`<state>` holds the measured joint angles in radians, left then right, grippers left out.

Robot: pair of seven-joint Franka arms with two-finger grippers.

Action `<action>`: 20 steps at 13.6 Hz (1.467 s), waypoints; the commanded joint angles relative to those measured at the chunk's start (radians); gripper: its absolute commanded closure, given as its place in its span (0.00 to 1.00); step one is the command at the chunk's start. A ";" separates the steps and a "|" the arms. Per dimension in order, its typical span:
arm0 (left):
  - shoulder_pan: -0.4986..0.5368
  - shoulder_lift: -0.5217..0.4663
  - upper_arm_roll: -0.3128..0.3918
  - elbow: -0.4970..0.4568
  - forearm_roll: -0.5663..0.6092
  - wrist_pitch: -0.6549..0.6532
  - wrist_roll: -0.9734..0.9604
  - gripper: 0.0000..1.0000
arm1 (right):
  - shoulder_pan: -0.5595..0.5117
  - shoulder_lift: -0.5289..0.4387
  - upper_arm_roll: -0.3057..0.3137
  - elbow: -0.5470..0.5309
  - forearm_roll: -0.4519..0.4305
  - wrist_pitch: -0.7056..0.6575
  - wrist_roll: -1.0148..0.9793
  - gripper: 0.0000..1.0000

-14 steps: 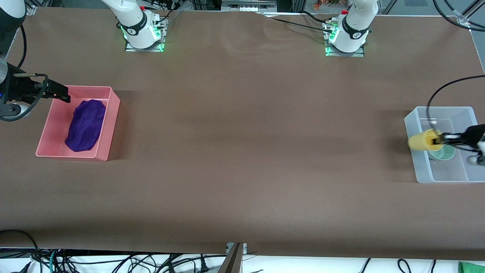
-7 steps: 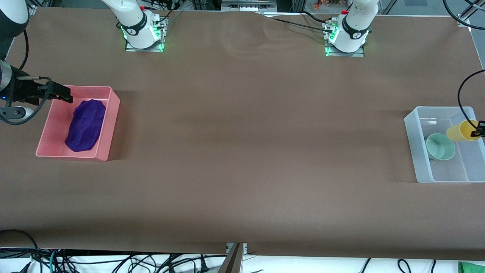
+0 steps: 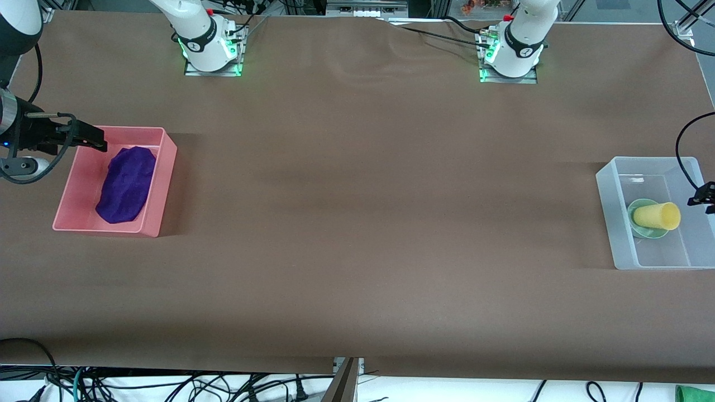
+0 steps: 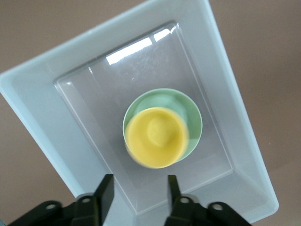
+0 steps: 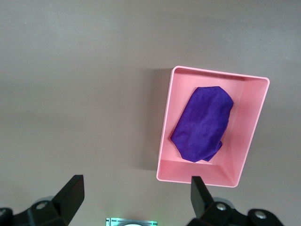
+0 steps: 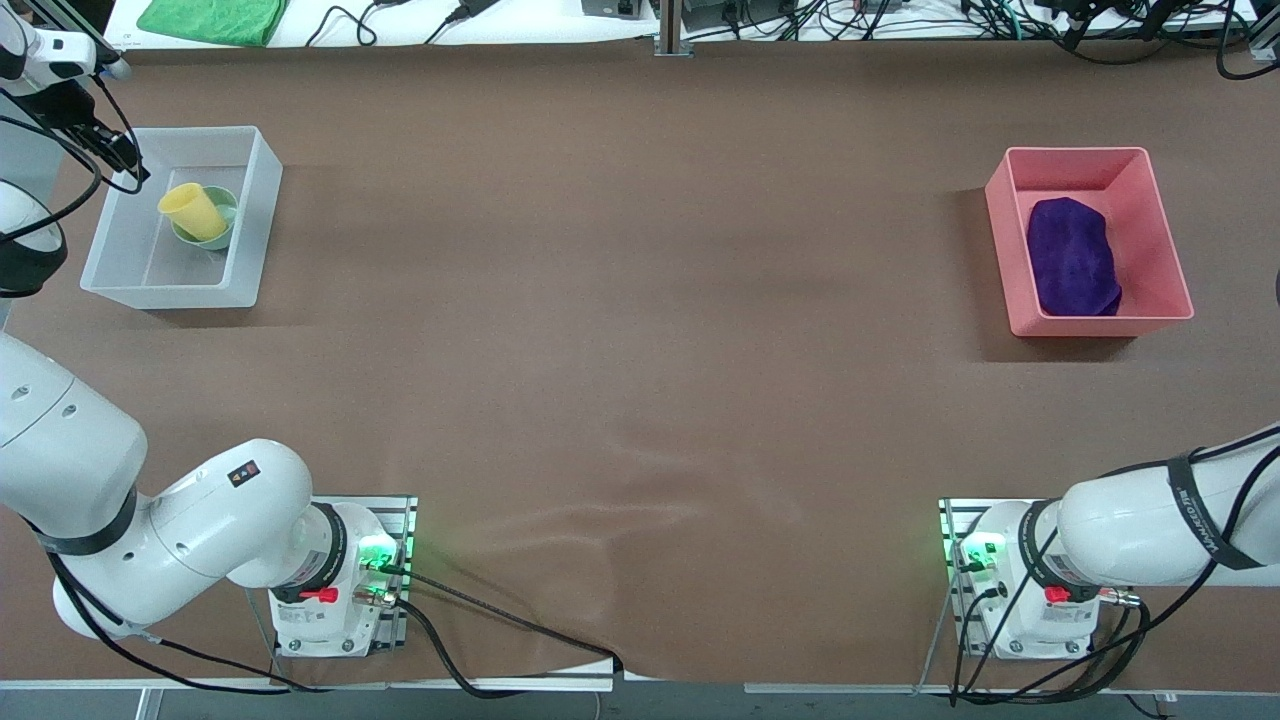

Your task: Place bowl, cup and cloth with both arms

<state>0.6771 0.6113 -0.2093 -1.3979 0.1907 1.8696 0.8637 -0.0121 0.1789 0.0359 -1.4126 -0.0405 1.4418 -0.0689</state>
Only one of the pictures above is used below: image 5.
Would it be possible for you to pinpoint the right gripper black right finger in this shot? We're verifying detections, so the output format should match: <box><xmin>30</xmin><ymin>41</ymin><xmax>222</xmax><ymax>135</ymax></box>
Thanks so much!
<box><xmin>187</xmin><ymin>176</ymin><xmax>250</xmax><ymax>226</ymax></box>

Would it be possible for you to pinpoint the pink plastic bin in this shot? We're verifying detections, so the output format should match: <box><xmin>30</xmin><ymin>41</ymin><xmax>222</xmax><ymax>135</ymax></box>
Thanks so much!
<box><xmin>156</xmin><ymin>65</ymin><xmax>270</xmax><ymax>188</ymax></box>

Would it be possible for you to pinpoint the purple cloth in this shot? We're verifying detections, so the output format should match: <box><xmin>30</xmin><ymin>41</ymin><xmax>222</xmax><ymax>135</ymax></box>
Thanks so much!
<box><xmin>169</xmin><ymin>86</ymin><xmax>234</xmax><ymax>163</ymax></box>

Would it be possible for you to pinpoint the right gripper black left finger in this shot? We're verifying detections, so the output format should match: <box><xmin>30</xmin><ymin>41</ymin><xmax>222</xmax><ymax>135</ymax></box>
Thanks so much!
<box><xmin>11</xmin><ymin>174</ymin><xmax>85</xmax><ymax>226</ymax></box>

